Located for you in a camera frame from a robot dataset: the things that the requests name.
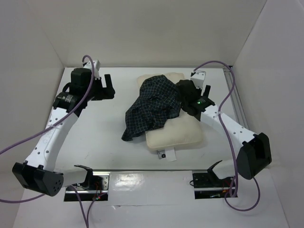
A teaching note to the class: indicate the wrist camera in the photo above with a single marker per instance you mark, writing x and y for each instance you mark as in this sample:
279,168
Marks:
95,65
198,78

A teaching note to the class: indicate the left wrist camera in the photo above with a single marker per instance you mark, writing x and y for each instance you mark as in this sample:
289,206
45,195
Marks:
95,65

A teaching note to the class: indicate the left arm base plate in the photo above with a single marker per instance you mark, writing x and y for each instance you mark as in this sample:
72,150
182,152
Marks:
89,184

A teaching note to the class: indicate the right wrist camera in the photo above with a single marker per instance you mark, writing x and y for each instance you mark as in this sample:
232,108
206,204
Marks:
198,78

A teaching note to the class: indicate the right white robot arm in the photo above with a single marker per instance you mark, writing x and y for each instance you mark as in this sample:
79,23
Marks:
252,150

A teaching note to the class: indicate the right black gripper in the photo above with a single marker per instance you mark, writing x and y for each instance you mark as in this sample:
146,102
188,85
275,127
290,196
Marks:
187,89

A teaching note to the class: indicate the dark plaid pillowcase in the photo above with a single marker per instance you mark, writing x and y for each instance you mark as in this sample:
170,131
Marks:
158,101

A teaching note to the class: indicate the aluminium rail right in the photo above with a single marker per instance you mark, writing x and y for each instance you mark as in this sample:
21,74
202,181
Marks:
235,99

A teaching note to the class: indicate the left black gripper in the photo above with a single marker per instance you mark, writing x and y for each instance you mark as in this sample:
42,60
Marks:
106,93

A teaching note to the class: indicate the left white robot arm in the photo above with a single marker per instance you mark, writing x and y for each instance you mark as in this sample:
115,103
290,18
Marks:
37,172

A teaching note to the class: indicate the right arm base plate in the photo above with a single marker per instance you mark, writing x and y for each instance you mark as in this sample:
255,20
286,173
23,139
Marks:
208,186

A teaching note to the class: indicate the white pillow care label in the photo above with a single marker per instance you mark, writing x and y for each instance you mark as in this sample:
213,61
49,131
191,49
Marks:
168,154

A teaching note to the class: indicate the cream pillow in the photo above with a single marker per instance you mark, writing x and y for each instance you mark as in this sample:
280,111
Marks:
180,132

